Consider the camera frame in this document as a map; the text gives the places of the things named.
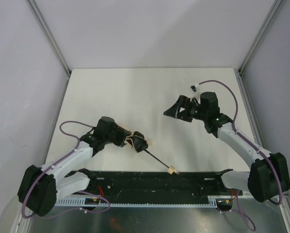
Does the beige folding umbrella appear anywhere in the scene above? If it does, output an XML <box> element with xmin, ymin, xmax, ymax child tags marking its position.
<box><xmin>124</xmin><ymin>131</ymin><xmax>180</xmax><ymax>175</ymax></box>

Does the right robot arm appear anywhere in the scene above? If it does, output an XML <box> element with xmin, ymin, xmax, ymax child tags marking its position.
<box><xmin>163</xmin><ymin>92</ymin><xmax>290</xmax><ymax>202</ymax></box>

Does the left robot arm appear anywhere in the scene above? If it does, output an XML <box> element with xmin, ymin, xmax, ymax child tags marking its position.
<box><xmin>17</xmin><ymin>116</ymin><xmax>134</xmax><ymax>219</ymax></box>

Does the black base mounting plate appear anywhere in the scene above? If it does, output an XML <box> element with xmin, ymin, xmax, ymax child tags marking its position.
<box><xmin>84</xmin><ymin>171</ymin><xmax>237</xmax><ymax>203</ymax></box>

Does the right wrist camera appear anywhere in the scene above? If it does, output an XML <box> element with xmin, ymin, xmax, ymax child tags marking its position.
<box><xmin>190</xmin><ymin>83</ymin><xmax>201</xmax><ymax>99</ymax></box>

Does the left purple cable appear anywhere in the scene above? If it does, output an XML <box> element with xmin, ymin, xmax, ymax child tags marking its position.
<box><xmin>22</xmin><ymin>120</ymin><xmax>112</xmax><ymax>219</ymax></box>

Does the white slotted cable duct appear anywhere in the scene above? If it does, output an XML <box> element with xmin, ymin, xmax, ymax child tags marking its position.
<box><xmin>55</xmin><ymin>195</ymin><xmax>234</xmax><ymax>208</ymax></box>

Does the right aluminium frame post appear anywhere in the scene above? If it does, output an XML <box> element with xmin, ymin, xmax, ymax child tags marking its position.
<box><xmin>238</xmin><ymin>0</ymin><xmax>285</xmax><ymax>76</ymax></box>

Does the aluminium frame post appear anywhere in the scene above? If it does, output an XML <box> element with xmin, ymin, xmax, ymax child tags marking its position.
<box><xmin>26</xmin><ymin>0</ymin><xmax>72</xmax><ymax>77</ymax></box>
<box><xmin>238</xmin><ymin>0</ymin><xmax>285</xmax><ymax>76</ymax></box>

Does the left aluminium frame post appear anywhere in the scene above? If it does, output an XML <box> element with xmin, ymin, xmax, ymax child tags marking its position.
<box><xmin>26</xmin><ymin>0</ymin><xmax>72</xmax><ymax>77</ymax></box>

